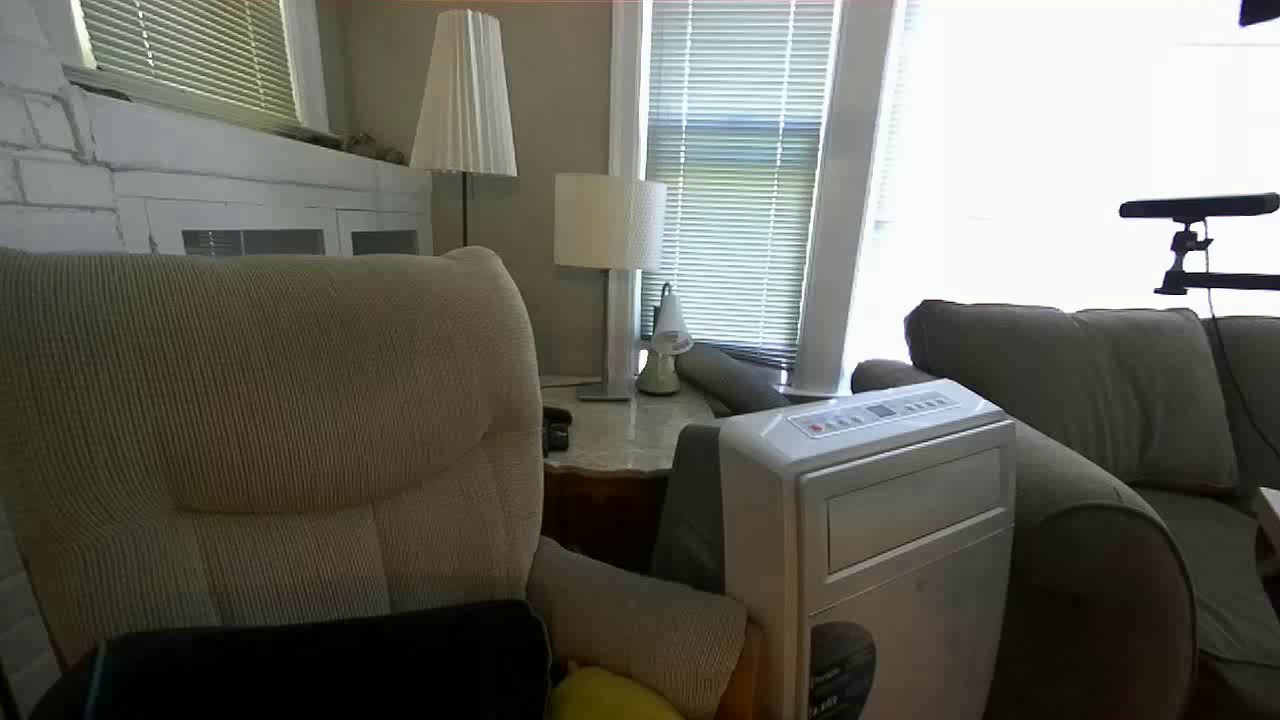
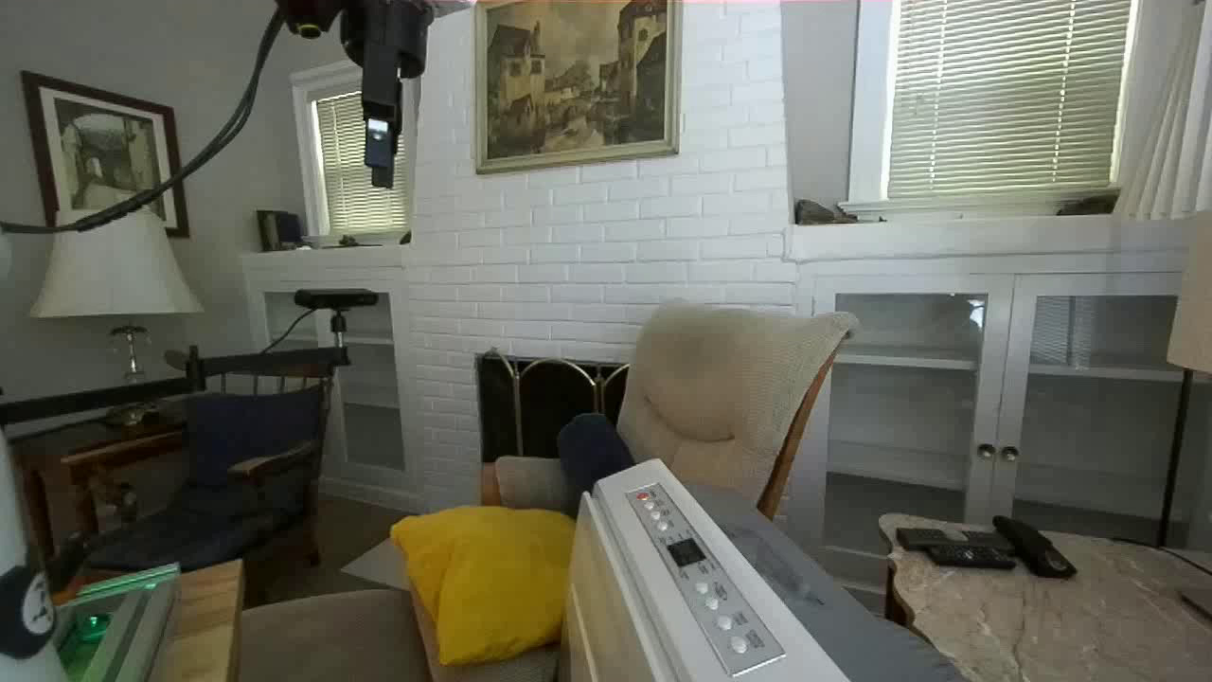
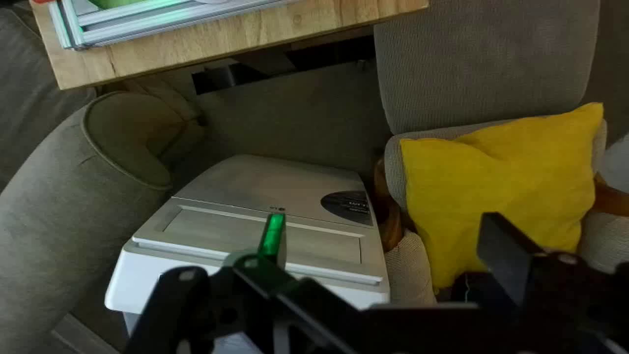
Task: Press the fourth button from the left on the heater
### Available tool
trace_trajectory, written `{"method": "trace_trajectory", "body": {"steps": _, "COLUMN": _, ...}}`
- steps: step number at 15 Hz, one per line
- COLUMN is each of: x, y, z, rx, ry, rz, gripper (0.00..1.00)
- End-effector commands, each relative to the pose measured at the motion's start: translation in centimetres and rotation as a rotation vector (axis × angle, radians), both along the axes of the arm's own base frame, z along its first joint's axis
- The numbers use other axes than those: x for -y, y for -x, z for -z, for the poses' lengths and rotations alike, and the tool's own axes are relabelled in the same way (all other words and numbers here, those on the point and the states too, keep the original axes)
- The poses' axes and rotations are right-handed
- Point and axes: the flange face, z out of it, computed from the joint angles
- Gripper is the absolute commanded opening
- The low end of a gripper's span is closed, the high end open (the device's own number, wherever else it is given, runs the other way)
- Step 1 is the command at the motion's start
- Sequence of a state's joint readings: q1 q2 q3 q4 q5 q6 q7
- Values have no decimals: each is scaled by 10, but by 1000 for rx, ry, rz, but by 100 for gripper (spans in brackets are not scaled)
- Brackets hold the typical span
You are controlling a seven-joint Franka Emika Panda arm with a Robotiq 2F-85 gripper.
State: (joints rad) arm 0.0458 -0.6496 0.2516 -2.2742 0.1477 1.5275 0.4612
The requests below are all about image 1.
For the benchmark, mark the marble top side table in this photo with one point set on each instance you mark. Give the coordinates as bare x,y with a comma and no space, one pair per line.
621,435

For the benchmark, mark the small dark object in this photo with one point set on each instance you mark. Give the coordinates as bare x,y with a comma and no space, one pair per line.
557,429

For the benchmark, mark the table lamp white drum shade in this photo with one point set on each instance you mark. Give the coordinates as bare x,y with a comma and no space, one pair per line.
608,221

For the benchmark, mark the tall white window blind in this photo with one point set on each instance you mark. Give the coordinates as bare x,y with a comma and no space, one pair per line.
734,80

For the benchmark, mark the floor lamp pleated shade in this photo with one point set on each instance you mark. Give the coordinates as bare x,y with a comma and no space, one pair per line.
460,104

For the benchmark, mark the white portable air conditioner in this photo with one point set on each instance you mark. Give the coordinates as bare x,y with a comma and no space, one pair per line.
905,560

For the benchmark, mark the yellow round object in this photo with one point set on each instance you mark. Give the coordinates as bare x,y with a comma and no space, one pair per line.
607,702

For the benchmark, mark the black round object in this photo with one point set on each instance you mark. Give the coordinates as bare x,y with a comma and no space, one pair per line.
841,675

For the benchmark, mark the beige recliner armchair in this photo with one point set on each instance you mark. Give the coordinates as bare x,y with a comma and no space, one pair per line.
265,400

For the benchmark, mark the white cabinet glass doors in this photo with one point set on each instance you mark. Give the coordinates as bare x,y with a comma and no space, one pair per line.
293,212

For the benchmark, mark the grey fabric sofa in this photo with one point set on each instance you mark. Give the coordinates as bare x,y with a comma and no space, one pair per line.
1067,384

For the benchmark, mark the black cushion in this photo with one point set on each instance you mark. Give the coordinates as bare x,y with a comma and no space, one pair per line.
307,666

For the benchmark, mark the wide white window blind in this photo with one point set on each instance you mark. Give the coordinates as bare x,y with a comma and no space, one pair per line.
186,44

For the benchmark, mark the black device corner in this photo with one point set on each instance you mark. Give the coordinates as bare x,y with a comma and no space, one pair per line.
1262,9

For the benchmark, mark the black camera on mount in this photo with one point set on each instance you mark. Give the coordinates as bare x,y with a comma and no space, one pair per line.
1200,205

